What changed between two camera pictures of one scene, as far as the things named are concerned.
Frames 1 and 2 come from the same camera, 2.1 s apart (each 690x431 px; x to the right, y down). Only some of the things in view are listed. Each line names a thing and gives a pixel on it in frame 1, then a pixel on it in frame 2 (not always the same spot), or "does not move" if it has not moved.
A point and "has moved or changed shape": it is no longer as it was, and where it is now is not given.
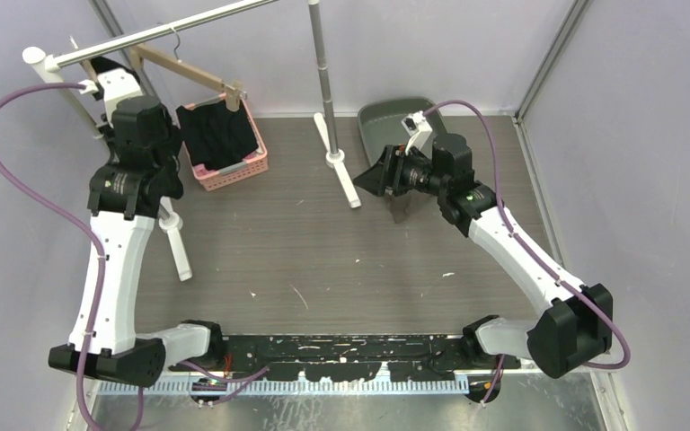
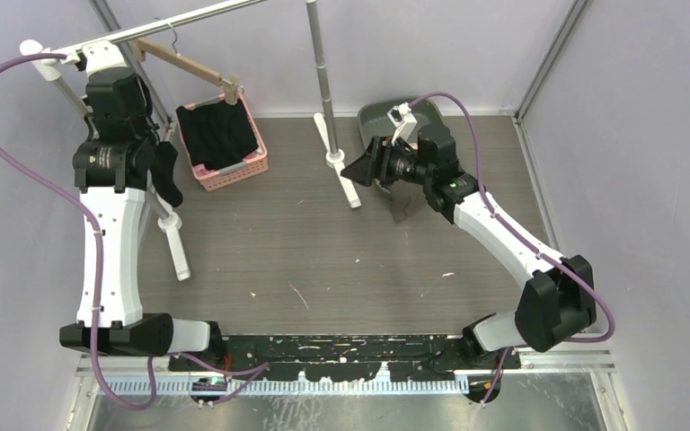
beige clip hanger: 141,54 has moved or changed shape
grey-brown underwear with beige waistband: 405,204 does not move
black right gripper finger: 377,178 -> 361,170
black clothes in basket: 216,136 does not move
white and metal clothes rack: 170,217 does not move
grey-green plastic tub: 380,122 does not move
